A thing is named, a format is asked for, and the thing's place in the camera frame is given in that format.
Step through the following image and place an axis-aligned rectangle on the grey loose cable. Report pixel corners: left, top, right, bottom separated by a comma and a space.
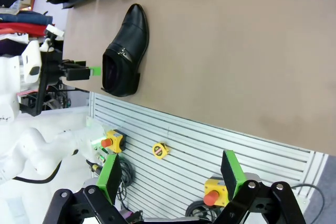
290, 183, 326, 224

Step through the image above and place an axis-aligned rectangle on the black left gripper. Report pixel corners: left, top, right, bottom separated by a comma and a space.
39, 50, 102, 83

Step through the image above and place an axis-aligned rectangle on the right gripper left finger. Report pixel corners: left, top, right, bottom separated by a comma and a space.
43, 153, 124, 224

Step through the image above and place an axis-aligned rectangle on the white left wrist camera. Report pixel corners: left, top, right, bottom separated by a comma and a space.
21, 39, 43, 85

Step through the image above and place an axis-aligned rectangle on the red folded cloth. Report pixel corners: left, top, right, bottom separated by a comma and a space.
0, 23, 49, 37

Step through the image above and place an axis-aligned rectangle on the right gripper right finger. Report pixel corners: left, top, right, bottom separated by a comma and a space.
212, 150, 307, 224

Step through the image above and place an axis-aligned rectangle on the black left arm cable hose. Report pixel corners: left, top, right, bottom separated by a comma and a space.
12, 159, 62, 184

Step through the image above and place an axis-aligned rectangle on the navy folded cloth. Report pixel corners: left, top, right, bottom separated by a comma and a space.
0, 11, 54, 25

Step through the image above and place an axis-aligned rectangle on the yellow tape measure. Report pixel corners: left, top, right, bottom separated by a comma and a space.
152, 142, 171, 160

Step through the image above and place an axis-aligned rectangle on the yellow emergency stop button box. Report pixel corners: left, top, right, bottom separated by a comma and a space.
203, 178, 229, 207
101, 129, 127, 154

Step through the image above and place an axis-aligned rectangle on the coiled black cable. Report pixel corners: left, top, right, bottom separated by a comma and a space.
185, 199, 226, 221
114, 155, 135, 209

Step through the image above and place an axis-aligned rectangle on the purple folded cloth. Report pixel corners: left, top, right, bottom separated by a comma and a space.
0, 39, 29, 57

